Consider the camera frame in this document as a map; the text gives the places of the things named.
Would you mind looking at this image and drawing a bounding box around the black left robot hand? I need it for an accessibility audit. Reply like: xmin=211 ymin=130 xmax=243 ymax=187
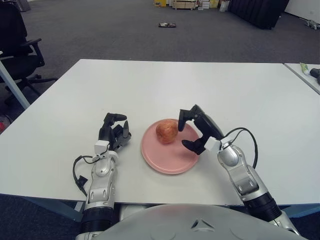
xmin=94 ymin=112 xmax=133 ymax=155

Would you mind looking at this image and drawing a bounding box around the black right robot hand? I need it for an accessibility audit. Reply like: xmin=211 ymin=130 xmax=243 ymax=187
xmin=177 ymin=104 xmax=225 ymax=155

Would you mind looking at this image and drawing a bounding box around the red yellow apple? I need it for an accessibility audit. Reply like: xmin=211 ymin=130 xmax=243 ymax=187
xmin=156 ymin=119 xmax=179 ymax=145

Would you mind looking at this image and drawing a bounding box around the pink round plate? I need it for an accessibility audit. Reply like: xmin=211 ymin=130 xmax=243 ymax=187
xmin=140 ymin=118 xmax=201 ymax=175

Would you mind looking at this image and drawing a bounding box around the grey robot torso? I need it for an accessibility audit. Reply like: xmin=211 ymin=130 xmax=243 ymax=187
xmin=92 ymin=203 xmax=305 ymax=240

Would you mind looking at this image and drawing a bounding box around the red object under desk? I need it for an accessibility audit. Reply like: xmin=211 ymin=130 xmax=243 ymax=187
xmin=0 ymin=115 xmax=12 ymax=133

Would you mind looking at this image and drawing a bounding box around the light grey desk leg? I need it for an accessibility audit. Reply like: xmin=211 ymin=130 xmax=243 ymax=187
xmin=0 ymin=59 xmax=30 ymax=110

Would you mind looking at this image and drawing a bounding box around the black office chair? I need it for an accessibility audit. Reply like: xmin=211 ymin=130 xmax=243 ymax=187
xmin=0 ymin=2 xmax=58 ymax=106

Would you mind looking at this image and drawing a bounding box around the wooden pallet crate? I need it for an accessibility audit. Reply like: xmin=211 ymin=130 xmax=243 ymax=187
xmin=172 ymin=0 xmax=196 ymax=11

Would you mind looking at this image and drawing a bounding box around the black curtain partition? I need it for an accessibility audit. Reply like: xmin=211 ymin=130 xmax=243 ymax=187
xmin=227 ymin=0 xmax=290 ymax=30

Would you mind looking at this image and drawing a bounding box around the grey quadruped robot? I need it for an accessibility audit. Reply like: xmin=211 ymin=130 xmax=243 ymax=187
xmin=304 ymin=19 xmax=320 ymax=30

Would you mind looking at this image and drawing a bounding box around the grey bin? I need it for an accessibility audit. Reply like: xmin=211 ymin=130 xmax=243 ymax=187
xmin=18 ymin=0 xmax=32 ymax=12

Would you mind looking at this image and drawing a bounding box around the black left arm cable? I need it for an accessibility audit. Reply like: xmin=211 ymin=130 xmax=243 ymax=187
xmin=72 ymin=155 xmax=100 ymax=197

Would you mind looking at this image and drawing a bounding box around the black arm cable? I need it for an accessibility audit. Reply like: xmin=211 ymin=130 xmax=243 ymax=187
xmin=221 ymin=127 xmax=258 ymax=170
xmin=72 ymin=155 xmax=100 ymax=197

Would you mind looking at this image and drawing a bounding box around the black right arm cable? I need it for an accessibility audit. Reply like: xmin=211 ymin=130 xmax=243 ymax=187
xmin=221 ymin=127 xmax=258 ymax=170

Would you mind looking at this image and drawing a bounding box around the blue grey table frame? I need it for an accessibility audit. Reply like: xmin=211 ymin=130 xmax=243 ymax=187
xmin=0 ymin=194 xmax=320 ymax=223

